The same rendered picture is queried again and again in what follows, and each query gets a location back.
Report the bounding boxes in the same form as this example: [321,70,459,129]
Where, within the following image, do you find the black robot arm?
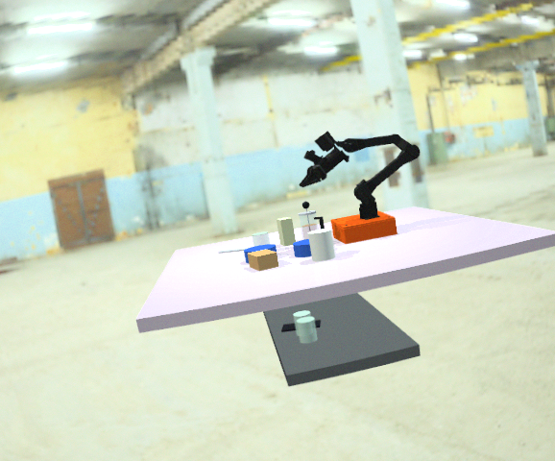
[304,131,420,220]

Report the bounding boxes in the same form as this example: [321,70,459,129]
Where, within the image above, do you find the blue disc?
[244,244,277,263]
[293,239,312,257]

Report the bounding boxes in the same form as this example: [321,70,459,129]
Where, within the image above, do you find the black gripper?
[299,156,335,187]

